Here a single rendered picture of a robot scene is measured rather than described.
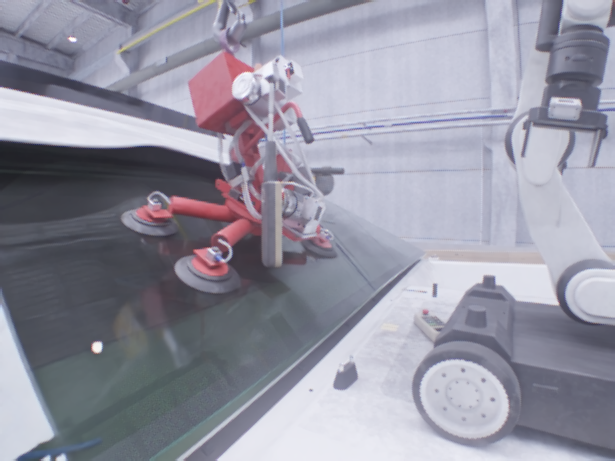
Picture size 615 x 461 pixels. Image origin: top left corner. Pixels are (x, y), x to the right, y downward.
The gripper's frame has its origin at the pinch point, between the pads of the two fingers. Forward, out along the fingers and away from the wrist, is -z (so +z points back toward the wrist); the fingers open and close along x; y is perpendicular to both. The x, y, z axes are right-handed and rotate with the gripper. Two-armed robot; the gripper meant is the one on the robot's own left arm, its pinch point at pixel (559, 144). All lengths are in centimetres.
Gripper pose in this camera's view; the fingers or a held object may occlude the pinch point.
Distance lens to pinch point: 65.3
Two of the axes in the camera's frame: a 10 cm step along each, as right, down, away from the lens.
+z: 1.6, -9.7, -1.9
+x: -7.9, -2.4, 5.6
